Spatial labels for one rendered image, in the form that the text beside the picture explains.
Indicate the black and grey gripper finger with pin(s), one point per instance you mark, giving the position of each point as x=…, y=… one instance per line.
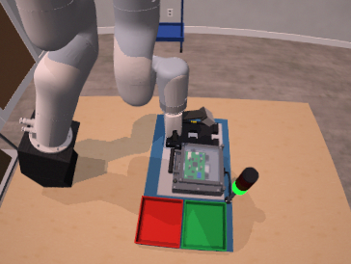
x=174, y=137

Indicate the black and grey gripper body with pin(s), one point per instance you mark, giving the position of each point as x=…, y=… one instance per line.
x=172, y=122

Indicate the red open bin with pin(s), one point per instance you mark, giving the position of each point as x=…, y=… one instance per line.
x=159, y=222

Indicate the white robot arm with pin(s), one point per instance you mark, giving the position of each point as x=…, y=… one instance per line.
x=60, y=75

